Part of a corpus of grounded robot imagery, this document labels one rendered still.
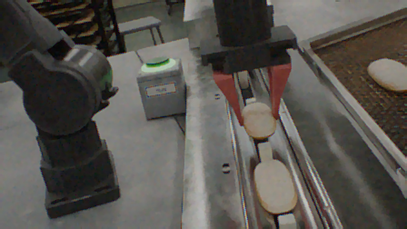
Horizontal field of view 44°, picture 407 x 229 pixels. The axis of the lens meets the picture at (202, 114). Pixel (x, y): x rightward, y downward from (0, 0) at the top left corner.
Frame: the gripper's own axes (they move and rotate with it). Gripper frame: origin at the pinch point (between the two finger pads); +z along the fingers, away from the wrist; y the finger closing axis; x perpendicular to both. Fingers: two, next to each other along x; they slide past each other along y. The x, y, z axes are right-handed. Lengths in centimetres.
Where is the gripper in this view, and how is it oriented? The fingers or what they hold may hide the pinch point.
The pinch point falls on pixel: (257, 114)
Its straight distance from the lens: 58.8
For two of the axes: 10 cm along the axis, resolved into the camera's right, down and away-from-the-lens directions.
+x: -0.2, -3.7, 9.3
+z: 1.8, 9.1, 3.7
